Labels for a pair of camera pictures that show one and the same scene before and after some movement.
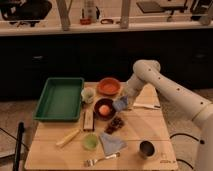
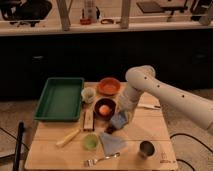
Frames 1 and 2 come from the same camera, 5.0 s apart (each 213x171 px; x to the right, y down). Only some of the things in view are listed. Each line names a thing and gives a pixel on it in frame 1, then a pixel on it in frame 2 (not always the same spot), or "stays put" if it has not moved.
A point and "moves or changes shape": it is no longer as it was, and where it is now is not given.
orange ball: [104, 110] stays put
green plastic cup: [90, 141] stays put
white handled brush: [146, 105] stays put
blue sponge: [120, 104] moves or changes shape
